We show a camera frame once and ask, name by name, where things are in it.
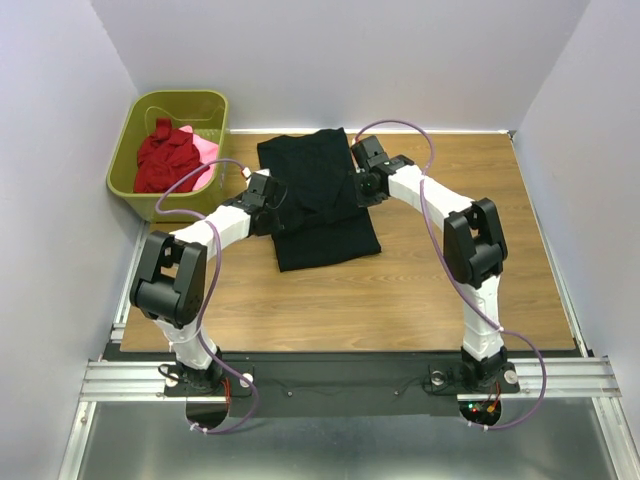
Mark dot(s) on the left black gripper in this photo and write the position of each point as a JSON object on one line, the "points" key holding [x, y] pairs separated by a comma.
{"points": [[273, 226]]}

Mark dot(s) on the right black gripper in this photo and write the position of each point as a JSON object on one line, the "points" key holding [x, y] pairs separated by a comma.
{"points": [[366, 199]]}

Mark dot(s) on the black t shirt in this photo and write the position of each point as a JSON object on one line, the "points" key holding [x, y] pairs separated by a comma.
{"points": [[322, 223]]}

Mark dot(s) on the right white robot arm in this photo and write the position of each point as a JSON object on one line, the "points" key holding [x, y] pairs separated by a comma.
{"points": [[472, 250]]}

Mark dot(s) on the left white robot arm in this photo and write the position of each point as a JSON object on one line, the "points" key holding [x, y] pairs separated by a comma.
{"points": [[169, 282]]}

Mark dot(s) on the pink t shirt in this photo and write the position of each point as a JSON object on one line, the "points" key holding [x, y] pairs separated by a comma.
{"points": [[208, 151]]}

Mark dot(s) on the red t shirt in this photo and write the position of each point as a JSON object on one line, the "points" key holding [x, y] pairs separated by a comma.
{"points": [[164, 157]]}

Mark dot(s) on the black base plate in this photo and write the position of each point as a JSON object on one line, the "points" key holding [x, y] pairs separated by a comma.
{"points": [[280, 385]]}

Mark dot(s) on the aluminium frame rail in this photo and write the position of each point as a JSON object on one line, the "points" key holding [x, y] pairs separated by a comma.
{"points": [[566, 378]]}

